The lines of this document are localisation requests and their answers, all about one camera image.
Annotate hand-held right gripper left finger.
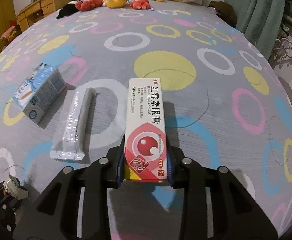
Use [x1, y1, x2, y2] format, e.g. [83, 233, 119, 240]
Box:
[12, 134, 126, 240]

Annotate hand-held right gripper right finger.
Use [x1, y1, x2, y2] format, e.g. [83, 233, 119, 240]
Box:
[166, 140, 279, 240]

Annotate red and white ointment box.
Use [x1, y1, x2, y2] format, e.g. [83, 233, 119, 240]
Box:
[123, 78, 168, 183]

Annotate white tube packet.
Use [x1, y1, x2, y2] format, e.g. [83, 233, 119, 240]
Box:
[49, 87, 96, 161]

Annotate blue and white carton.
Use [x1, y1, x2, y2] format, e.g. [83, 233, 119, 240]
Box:
[13, 63, 67, 124]

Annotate bed with circle-print sheet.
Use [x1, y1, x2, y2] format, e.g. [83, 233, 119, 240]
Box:
[0, 0, 292, 240]

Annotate wooden chair with clothes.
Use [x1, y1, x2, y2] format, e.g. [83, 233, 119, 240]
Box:
[0, 25, 21, 47]

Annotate pink clothes hangers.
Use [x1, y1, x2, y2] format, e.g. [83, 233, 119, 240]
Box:
[269, 36, 292, 70]

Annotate small red plush toy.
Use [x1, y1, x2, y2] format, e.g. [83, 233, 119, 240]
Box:
[129, 0, 151, 10]

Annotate yellow round plush toy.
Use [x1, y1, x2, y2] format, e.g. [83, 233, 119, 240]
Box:
[103, 0, 129, 8]

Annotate dark brown cloth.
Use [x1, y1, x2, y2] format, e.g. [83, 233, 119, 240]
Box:
[208, 1, 238, 28]

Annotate black and white plush toy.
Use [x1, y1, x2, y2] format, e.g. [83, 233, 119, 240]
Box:
[56, 1, 79, 20]

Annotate wooden desk with drawers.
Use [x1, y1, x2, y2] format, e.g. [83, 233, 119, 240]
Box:
[16, 0, 77, 33]

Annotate teal curtain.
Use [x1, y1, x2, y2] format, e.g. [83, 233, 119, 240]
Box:
[223, 0, 288, 55]

